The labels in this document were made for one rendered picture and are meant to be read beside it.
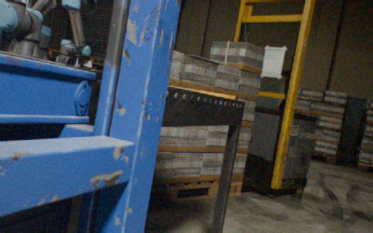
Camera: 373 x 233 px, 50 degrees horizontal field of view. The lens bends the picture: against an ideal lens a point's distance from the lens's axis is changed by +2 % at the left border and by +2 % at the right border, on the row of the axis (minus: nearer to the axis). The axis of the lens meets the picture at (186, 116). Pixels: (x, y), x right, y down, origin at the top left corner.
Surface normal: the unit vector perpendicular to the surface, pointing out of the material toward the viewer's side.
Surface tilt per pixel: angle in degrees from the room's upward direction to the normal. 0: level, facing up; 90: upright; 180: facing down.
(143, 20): 90
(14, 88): 90
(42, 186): 90
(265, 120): 90
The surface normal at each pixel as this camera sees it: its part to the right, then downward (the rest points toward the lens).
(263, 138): -0.69, -0.07
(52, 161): 0.91, 0.18
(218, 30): -0.37, -0.01
